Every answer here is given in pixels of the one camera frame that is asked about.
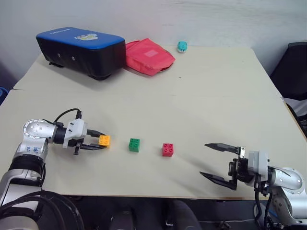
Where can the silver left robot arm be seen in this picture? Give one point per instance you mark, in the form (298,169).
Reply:
(36,130)

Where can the blue container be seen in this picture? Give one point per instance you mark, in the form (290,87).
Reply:
(3,95)

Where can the green toy brick cube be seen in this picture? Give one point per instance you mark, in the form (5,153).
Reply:
(134,145)

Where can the black chair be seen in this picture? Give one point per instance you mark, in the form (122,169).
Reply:
(291,69)

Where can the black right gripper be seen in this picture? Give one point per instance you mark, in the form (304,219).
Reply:
(241,170)

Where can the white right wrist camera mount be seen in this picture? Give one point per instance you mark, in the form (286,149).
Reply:
(259,163)

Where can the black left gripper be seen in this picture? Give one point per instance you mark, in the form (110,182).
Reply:
(77,148)

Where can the red toy brick cube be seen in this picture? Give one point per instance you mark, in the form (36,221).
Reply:
(168,149)

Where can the beige paper table cover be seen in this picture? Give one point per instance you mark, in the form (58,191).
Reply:
(168,107)

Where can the small teal toy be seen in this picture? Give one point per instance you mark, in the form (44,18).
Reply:
(182,46)

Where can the blue and black padded case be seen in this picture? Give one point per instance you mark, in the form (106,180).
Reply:
(81,48)

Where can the red fabric pouch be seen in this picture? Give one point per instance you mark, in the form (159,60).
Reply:
(148,56)

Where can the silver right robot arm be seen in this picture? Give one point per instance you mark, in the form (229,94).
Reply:
(287,182)

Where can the yellow toy brick cube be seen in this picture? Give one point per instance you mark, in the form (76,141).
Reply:
(105,141)

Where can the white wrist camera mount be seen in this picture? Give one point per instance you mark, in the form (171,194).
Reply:
(259,163)
(76,129)

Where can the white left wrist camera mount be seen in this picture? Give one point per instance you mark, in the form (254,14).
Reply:
(76,129)

